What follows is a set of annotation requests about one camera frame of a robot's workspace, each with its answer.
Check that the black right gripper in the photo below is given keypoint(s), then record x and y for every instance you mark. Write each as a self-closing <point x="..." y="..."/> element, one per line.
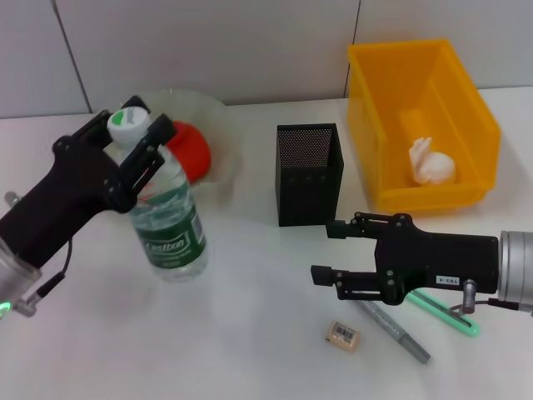
<point x="441" y="258"/>

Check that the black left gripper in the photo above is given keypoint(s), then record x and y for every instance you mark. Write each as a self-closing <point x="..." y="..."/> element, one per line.
<point x="62" y="196"/>

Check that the beige eraser with barcode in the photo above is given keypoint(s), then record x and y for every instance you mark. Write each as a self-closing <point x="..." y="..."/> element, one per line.
<point x="342" y="335"/>

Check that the clear green-label water bottle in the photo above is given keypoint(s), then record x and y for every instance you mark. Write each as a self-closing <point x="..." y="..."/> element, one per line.
<point x="170" y="233"/>

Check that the white paper ball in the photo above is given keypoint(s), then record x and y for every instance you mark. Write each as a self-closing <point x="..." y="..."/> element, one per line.
<point x="433" y="166"/>

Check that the mint green utility knife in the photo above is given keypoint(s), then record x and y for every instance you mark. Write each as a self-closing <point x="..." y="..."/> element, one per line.
<point x="458" y="323"/>

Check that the black mesh pen holder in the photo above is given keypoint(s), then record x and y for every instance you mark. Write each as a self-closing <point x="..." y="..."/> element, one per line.
<point x="308" y="196"/>

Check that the grey glitter pen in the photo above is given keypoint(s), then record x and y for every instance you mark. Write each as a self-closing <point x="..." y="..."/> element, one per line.
<point x="399" y="335"/>

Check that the clear green glass fruit plate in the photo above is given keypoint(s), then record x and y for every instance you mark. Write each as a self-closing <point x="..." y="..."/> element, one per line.
<point x="220" y="133"/>

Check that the silver round connector stub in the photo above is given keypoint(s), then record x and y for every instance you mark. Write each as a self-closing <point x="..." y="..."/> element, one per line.
<point x="11" y="198"/>

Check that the yellow plastic bin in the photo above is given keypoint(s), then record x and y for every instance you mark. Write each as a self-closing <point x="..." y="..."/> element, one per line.
<point x="375" y="125"/>

